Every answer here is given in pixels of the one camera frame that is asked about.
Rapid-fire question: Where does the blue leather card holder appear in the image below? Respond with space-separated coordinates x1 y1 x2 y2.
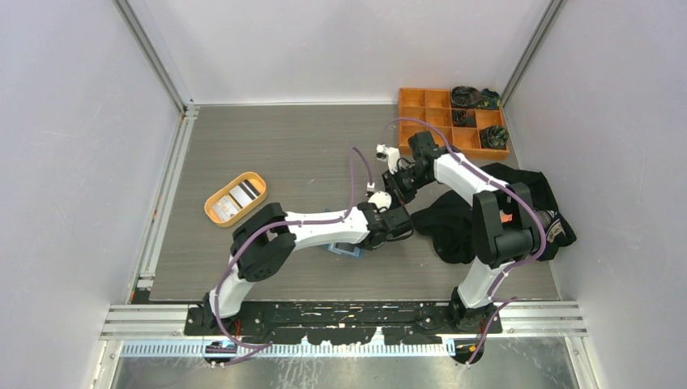
322 242 363 259

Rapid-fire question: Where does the white card with black stripe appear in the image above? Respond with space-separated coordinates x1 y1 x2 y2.
228 180 261 209

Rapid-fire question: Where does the orange oval plastic tray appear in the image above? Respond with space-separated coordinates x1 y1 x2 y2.
203 172 267 228

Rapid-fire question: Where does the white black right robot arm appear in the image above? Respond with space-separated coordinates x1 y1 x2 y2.
375 130 546 333

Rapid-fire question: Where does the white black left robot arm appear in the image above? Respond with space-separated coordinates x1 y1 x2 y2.
204 202 412 335

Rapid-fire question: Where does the silver VIP card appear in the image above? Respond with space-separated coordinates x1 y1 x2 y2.
211 195 241 223

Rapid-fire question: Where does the black t-shirt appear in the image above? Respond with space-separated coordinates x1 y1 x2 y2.
411 163 577 264

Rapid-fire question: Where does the orange compartment organizer box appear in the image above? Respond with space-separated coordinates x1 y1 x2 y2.
398 88 510 160

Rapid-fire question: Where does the black sock in compartment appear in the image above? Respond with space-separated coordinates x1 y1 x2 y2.
451 109 476 128

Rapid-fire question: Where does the green black rolled sock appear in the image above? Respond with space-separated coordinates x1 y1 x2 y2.
479 125 510 150

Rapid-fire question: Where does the dark rolled sock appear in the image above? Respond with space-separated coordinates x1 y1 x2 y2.
450 86 483 109

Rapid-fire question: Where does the green patterned rolled sock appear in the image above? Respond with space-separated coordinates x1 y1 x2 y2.
478 88 501 110

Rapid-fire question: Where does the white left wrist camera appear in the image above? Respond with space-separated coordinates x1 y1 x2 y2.
366 182 392 210

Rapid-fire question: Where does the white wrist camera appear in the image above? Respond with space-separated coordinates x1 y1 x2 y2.
366 182 392 210
375 144 401 174

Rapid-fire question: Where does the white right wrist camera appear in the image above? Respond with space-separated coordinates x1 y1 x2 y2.
375 144 401 174

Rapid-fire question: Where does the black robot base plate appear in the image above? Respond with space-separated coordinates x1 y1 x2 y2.
183 301 502 345

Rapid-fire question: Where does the aluminium frame rail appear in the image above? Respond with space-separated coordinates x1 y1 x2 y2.
100 301 587 364

